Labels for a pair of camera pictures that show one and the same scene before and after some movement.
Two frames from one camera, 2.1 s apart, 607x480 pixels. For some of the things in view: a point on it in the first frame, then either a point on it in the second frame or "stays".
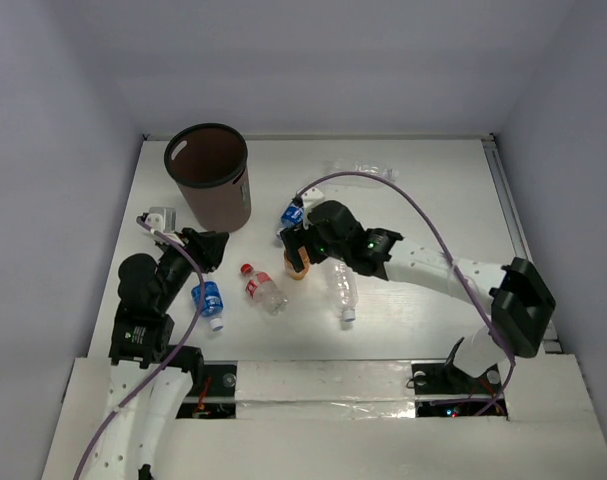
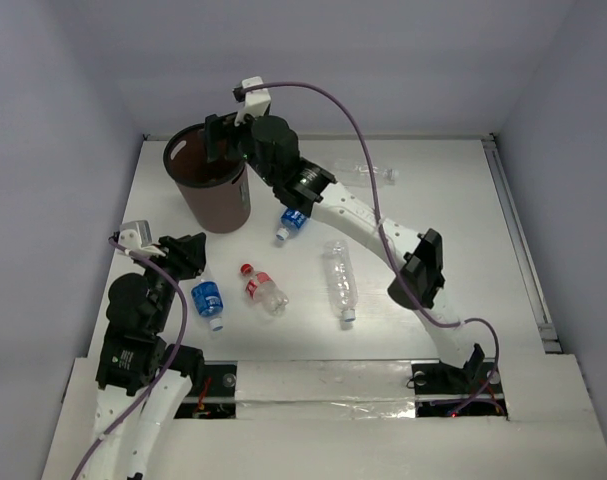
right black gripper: x=297 y=237 -> x=219 y=128
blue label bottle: x=211 y=304 stays
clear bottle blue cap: x=344 y=286 stays
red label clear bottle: x=264 y=290 stays
